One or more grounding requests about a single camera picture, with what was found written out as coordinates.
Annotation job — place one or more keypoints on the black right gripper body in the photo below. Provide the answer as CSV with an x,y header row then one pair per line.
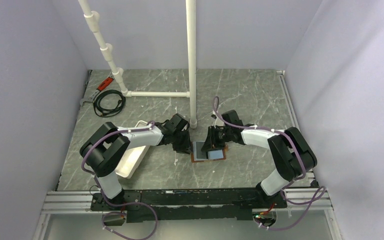
x,y
221,136

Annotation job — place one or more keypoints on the brown leather card holder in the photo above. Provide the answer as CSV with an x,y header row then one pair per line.
x,y
225,150

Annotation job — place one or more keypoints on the white plastic tray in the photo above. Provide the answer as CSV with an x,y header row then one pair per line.
x,y
130,161

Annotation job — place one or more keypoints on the white PVC pipe frame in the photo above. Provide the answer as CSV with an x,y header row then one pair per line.
x,y
146,34

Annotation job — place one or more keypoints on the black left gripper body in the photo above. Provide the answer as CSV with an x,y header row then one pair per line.
x,y
181,142

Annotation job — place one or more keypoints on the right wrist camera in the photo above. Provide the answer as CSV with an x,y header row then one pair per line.
x,y
231,119

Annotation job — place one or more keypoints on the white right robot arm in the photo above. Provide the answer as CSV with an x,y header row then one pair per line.
x,y
291,154

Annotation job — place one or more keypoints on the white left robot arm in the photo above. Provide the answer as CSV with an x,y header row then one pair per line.
x,y
103,151

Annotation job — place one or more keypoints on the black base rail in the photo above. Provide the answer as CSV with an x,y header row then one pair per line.
x,y
189,204

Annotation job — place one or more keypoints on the dark grey credit card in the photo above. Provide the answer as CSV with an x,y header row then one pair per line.
x,y
198,154

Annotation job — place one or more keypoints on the red handled pliers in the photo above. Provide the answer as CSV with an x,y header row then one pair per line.
x,y
97,91

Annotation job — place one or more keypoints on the light blue credit card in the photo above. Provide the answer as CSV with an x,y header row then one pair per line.
x,y
216,154

